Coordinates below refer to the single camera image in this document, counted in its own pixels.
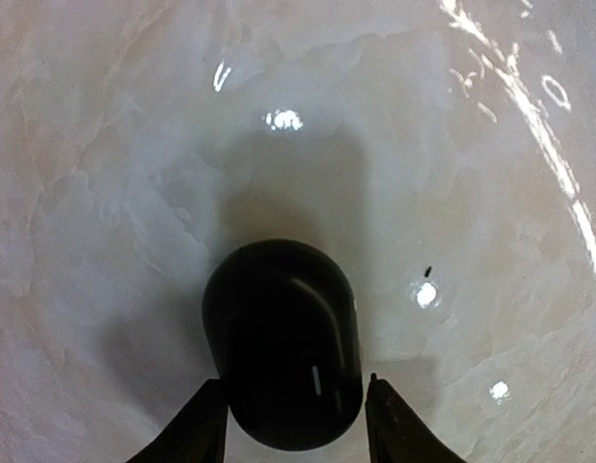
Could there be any black oval charging case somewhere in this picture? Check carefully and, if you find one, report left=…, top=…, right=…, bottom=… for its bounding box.
left=202, top=239, right=364, bottom=451

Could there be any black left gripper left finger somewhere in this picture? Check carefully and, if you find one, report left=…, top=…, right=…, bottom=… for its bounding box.
left=128, top=379, right=229, bottom=463

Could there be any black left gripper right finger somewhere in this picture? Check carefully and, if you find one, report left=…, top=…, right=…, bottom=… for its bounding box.
left=366, top=373, right=464, bottom=463

